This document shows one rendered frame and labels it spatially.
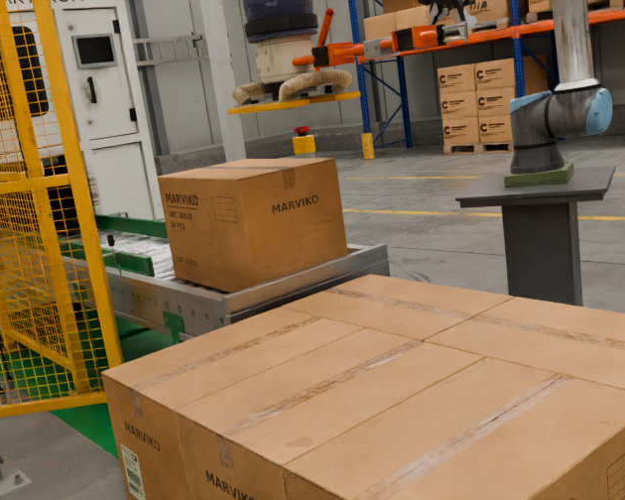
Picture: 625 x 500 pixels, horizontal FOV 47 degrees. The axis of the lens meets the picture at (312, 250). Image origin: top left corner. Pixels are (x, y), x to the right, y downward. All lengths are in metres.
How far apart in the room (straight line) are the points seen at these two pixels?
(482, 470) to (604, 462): 0.22
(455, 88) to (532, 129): 7.89
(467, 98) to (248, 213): 8.31
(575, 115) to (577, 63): 0.17
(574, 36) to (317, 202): 1.01
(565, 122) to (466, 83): 7.85
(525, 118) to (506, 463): 1.64
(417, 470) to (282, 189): 1.32
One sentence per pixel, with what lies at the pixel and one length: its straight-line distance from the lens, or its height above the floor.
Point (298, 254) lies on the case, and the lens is 2.44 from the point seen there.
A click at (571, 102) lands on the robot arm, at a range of 2.64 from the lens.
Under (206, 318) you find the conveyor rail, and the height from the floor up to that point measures 0.52.
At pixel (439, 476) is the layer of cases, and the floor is 0.54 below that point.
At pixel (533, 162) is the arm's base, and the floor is 0.83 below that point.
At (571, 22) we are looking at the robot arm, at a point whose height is 1.29.
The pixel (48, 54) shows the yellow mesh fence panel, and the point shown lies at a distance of 2.83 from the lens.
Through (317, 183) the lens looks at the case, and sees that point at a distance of 2.47.
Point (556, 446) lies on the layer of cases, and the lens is 1.35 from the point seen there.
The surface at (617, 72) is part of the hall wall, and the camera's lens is 10.90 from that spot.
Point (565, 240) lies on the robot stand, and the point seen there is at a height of 0.55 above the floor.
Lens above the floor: 1.19
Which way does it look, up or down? 12 degrees down
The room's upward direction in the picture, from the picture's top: 8 degrees counter-clockwise
